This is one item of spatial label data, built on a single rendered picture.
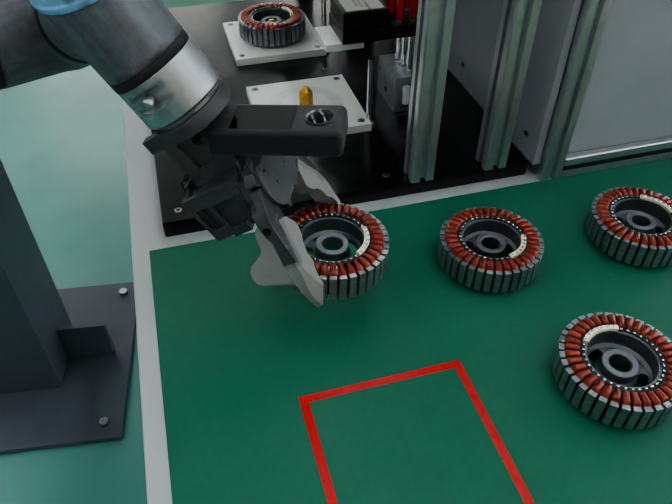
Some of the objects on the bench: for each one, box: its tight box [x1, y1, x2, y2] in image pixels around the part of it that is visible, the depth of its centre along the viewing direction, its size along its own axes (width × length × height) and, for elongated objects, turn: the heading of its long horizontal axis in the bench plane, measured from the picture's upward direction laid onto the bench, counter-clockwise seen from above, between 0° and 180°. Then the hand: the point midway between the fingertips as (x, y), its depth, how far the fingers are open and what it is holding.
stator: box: [438, 207, 544, 293], centre depth 70 cm, size 11×11×4 cm
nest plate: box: [246, 74, 372, 134], centre depth 91 cm, size 15×15×1 cm
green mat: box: [149, 158, 672, 504], centre depth 60 cm, size 94×61×1 cm, turn 106°
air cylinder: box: [377, 54, 412, 112], centre depth 92 cm, size 5×8×6 cm
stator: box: [552, 312, 672, 430], centre depth 58 cm, size 11×11×4 cm
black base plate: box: [151, 0, 528, 237], centre depth 101 cm, size 47×64×2 cm
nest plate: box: [223, 14, 326, 66], centre depth 108 cm, size 15×15×1 cm
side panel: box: [530, 0, 672, 181], centre depth 75 cm, size 28×3×32 cm, turn 106°
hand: (335, 252), depth 63 cm, fingers closed on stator, 13 cm apart
